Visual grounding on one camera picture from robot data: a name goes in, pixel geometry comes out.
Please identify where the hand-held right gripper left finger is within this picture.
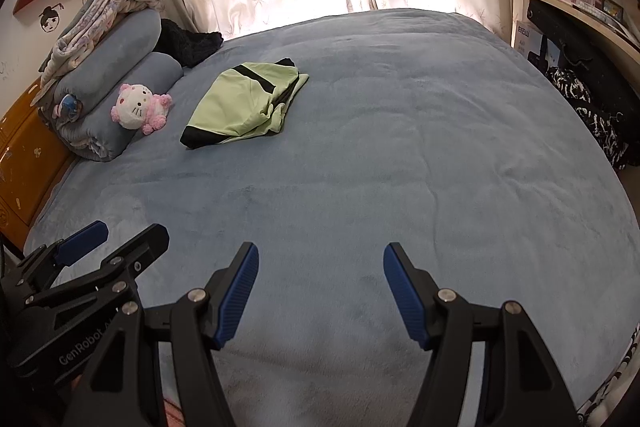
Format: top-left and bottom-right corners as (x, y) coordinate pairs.
(62, 242), (261, 427)

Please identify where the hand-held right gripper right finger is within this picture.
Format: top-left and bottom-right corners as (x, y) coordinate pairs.
(382, 242), (581, 427)

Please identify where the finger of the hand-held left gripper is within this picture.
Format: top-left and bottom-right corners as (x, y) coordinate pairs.
(20, 221), (109, 288)
(25, 223), (170, 329)

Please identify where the green and black jacket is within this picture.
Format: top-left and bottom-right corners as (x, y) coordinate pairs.
(180, 58), (310, 150)

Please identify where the orange wooden headboard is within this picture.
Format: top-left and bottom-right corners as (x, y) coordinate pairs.
(0, 77), (76, 253)

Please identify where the small blue toy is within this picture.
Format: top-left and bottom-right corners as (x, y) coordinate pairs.
(52, 93), (81, 120)

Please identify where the pink and white plush toy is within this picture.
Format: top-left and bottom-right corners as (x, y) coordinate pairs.
(110, 83), (173, 136)

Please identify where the blue fleece bed blanket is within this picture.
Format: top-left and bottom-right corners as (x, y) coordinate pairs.
(22, 8), (640, 427)

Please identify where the black knitted cloth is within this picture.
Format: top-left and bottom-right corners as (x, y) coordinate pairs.
(156, 18), (224, 68)

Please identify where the patterned bed sheet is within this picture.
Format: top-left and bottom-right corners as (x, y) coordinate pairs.
(575, 322), (640, 427)

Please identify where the floral folded quilt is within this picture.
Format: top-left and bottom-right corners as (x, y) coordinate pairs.
(39, 0), (167, 90)

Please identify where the black and white patterned cloth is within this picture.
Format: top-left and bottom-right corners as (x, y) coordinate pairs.
(545, 66), (628, 170)

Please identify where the white cardboard box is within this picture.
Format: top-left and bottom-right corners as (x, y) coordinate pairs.
(512, 21), (561, 68)

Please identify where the long black bag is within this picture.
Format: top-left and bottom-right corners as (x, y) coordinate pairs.
(527, 0), (640, 108)

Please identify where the face wall sticker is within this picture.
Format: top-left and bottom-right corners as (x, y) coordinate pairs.
(40, 4), (66, 32)

